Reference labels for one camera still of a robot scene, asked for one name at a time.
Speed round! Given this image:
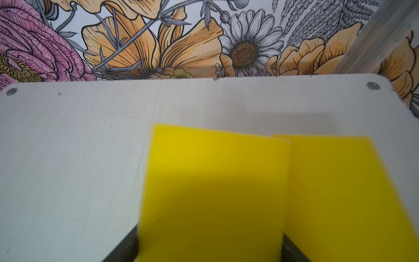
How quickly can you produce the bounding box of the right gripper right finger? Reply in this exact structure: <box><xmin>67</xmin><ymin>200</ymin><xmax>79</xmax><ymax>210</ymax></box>
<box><xmin>281</xmin><ymin>235</ymin><xmax>311</xmax><ymax>262</ymax></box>

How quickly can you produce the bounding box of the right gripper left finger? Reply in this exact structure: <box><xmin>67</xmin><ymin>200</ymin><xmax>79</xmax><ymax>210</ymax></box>
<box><xmin>103</xmin><ymin>226</ymin><xmax>139</xmax><ymax>262</ymax></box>

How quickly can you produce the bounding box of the yellow sponge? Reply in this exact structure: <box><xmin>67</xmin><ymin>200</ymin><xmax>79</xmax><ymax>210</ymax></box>
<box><xmin>136</xmin><ymin>124</ymin><xmax>291</xmax><ymax>262</ymax></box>
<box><xmin>285</xmin><ymin>135</ymin><xmax>419</xmax><ymax>262</ymax></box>

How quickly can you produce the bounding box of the white two-tier shelf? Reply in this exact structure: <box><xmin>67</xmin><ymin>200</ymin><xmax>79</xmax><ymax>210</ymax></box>
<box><xmin>1</xmin><ymin>74</ymin><xmax>419</xmax><ymax>262</ymax></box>

